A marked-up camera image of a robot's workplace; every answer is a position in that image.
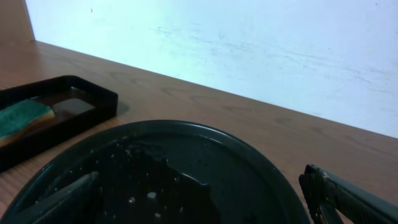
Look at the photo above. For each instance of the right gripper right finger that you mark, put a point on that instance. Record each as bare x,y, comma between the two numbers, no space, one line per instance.
327,196

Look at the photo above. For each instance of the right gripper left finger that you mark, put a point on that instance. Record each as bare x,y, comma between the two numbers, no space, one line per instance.
79,202

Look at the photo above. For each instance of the green yellow sponge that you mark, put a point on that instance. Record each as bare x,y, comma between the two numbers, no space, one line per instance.
19,117

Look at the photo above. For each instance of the round black tray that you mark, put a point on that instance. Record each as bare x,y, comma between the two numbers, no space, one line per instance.
166,171

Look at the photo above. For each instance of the rectangular dark brown tray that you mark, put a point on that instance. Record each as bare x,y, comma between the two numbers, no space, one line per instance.
77,105

